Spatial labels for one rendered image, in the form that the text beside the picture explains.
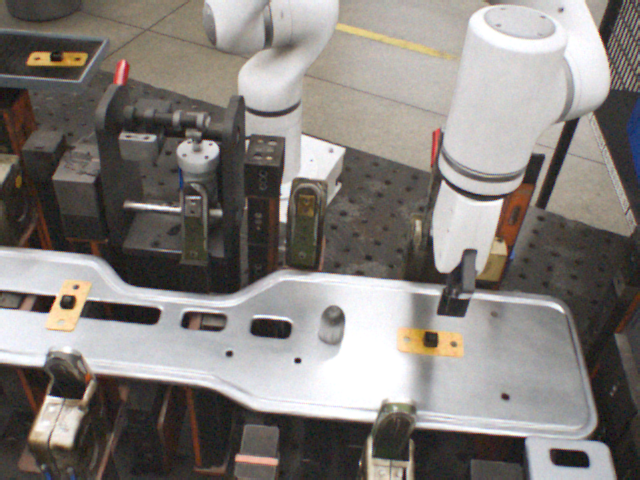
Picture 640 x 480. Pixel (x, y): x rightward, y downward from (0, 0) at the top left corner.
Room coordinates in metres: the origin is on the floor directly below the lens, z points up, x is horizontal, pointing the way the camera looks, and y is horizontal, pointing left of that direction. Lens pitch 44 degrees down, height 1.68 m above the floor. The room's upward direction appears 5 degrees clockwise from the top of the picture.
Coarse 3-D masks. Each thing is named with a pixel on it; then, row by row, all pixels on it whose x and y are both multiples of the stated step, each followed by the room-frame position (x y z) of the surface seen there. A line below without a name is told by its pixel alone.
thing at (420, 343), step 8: (400, 328) 0.56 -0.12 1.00; (408, 328) 0.56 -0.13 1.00; (416, 328) 0.56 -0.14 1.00; (400, 336) 0.55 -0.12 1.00; (408, 336) 0.55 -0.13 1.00; (416, 336) 0.55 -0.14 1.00; (424, 336) 0.55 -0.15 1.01; (440, 336) 0.55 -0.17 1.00; (448, 336) 0.55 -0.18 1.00; (456, 336) 0.56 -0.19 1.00; (400, 344) 0.54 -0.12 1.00; (408, 344) 0.54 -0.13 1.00; (416, 344) 0.54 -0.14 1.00; (424, 344) 0.54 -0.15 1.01; (432, 344) 0.54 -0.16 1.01; (440, 344) 0.54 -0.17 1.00; (448, 344) 0.54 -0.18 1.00; (408, 352) 0.53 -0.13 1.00; (416, 352) 0.53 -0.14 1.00; (424, 352) 0.53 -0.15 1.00; (432, 352) 0.53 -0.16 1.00; (440, 352) 0.53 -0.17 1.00; (448, 352) 0.53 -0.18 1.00; (456, 352) 0.53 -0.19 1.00
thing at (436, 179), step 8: (440, 128) 0.71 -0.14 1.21; (440, 136) 0.70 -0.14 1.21; (440, 144) 0.69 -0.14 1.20; (440, 152) 0.69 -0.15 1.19; (432, 168) 0.70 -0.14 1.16; (432, 176) 0.69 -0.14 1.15; (440, 176) 0.70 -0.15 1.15; (432, 184) 0.69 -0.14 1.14; (440, 184) 0.69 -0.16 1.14; (432, 192) 0.68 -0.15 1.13; (432, 200) 0.68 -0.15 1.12; (424, 208) 0.70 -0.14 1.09; (432, 208) 0.68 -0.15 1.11; (424, 216) 0.68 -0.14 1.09; (424, 224) 0.68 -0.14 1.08; (424, 232) 0.67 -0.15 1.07; (424, 240) 0.67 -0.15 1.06
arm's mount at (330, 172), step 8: (304, 136) 1.24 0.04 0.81; (304, 144) 1.22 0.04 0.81; (312, 144) 1.22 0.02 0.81; (320, 144) 1.22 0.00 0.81; (328, 144) 1.22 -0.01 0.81; (312, 152) 1.19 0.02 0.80; (320, 152) 1.19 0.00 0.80; (328, 152) 1.20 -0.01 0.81; (336, 152) 1.20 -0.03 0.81; (344, 152) 1.21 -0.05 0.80; (320, 160) 1.17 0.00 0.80; (328, 160) 1.17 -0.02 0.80; (336, 160) 1.17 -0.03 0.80; (320, 168) 1.14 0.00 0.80; (328, 168) 1.14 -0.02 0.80; (336, 168) 1.18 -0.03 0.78; (320, 176) 1.12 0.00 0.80; (328, 176) 1.13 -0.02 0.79; (336, 176) 1.18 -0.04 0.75; (328, 184) 1.14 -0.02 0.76; (336, 184) 1.20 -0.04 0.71; (328, 192) 1.15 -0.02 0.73; (336, 192) 1.18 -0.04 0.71; (328, 200) 1.15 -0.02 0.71; (280, 208) 1.02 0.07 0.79; (280, 216) 1.00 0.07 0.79; (280, 224) 0.99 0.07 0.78; (280, 232) 0.99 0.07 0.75; (280, 240) 0.99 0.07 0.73; (280, 248) 0.99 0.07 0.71
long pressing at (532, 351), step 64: (0, 256) 0.63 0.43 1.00; (64, 256) 0.64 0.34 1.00; (0, 320) 0.52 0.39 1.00; (384, 320) 0.57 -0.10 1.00; (448, 320) 0.58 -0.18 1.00; (512, 320) 0.59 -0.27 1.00; (192, 384) 0.46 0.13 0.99; (256, 384) 0.46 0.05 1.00; (320, 384) 0.47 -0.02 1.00; (384, 384) 0.48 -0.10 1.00; (448, 384) 0.48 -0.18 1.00; (512, 384) 0.49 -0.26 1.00; (576, 384) 0.50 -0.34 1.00
